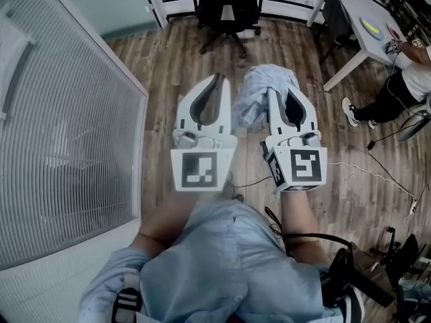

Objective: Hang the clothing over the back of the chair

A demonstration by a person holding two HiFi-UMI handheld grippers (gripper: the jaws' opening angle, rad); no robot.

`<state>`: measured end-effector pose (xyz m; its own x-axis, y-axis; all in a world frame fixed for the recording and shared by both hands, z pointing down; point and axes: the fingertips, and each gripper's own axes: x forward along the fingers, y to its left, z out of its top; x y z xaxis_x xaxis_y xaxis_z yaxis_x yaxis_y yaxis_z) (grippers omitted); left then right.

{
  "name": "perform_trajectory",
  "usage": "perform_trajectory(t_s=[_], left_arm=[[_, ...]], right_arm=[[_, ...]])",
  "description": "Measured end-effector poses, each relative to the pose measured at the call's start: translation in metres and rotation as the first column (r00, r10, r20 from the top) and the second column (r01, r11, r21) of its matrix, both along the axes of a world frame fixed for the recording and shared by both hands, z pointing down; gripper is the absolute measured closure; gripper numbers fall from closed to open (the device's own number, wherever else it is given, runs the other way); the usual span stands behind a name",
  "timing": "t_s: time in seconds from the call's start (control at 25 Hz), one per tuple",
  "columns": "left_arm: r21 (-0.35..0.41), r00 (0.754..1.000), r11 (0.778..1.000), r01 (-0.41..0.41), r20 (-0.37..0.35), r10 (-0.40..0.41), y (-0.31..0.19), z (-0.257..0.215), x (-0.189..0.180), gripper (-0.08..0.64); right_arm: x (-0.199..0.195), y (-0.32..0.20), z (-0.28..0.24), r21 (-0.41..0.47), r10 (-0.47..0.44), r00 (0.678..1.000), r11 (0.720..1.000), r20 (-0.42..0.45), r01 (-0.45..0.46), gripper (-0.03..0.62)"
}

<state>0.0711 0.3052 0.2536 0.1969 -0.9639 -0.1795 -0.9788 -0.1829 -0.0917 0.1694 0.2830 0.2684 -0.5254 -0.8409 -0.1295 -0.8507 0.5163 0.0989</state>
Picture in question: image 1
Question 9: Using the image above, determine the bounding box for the thin black cable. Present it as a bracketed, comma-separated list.
[224, 171, 274, 190]

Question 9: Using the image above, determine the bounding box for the person's left forearm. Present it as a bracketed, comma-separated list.
[130, 189, 216, 252]

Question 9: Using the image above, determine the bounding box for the black chair with armrests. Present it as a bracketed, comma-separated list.
[369, 226, 431, 323]

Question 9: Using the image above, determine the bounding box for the pink plate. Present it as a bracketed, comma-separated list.
[386, 23, 404, 40]

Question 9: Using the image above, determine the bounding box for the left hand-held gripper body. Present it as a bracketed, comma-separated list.
[170, 125, 238, 192]

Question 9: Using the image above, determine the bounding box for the dark grey chair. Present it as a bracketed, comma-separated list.
[317, 0, 362, 64]

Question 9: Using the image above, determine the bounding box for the black floor cable with plug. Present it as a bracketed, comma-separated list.
[366, 122, 431, 201]

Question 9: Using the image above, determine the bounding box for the light blue clothing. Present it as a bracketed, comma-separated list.
[231, 63, 301, 130]

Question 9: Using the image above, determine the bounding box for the frosted striped glass partition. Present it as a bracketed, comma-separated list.
[0, 0, 150, 271]

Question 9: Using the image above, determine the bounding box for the white table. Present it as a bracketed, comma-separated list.
[305, 0, 431, 92]

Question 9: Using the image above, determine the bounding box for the white cable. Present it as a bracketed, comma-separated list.
[326, 161, 418, 204]

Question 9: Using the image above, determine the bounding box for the black and white shoulder strap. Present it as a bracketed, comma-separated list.
[110, 287, 143, 323]

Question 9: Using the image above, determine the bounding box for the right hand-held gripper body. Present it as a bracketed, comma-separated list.
[260, 129, 329, 192]

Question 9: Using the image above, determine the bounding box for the thick black cable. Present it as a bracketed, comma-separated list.
[263, 206, 354, 249]

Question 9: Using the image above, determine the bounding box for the yellow and blue plate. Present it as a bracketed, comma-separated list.
[358, 15, 385, 41]

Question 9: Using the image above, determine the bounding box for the person's light blue shirt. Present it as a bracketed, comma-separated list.
[78, 199, 339, 323]

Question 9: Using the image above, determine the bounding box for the person's right forearm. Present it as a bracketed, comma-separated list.
[278, 187, 333, 266]

